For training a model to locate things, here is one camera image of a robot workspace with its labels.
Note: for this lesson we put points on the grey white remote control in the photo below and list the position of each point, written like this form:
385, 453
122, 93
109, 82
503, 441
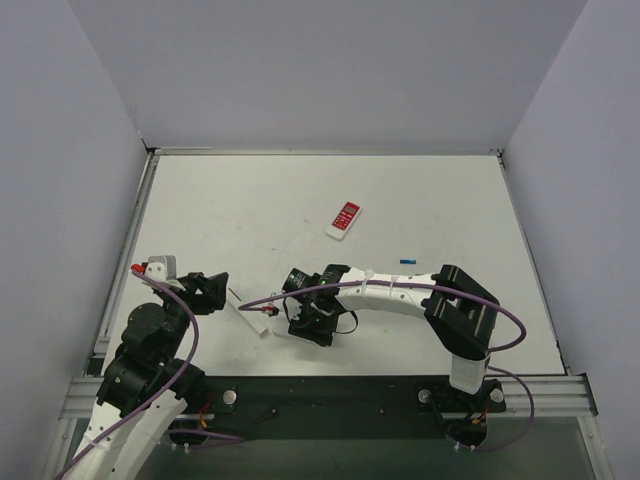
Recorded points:
280, 332

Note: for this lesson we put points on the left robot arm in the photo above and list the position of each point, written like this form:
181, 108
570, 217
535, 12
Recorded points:
145, 387

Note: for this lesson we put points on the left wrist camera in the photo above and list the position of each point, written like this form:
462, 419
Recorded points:
160, 269

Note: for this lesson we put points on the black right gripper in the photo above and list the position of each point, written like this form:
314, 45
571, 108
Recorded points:
298, 312

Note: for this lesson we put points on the red white remote control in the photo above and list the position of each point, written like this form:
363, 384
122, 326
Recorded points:
344, 221

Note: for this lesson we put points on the aluminium table frame rail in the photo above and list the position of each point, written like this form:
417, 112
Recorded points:
258, 214

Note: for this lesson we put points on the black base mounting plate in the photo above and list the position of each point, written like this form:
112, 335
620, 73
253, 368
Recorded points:
337, 407

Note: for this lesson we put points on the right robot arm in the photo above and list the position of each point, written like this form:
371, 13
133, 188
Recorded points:
452, 303

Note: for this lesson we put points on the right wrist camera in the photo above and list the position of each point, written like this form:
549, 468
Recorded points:
275, 307

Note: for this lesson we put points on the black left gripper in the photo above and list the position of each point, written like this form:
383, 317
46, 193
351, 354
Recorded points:
197, 291

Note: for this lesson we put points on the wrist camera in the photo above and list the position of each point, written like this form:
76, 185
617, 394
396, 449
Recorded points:
160, 269
275, 307

